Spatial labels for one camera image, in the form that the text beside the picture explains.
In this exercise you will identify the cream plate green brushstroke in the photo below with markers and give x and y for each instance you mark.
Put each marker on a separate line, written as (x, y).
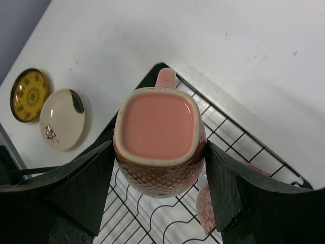
(65, 119)

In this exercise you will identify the pink floral mug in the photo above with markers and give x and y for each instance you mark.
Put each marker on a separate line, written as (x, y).
(159, 138)

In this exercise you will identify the aluminium mounting rail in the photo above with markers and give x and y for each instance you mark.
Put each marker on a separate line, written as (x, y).
(11, 162)

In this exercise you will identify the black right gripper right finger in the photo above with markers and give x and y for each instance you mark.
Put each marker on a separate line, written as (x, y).
(250, 207)

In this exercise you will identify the pink floral small bowl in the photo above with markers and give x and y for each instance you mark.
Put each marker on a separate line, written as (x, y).
(204, 206)

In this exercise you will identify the yellow patterned plate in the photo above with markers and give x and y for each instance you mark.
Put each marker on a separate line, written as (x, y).
(29, 92)

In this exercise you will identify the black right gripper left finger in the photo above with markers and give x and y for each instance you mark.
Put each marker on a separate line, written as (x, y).
(64, 205)

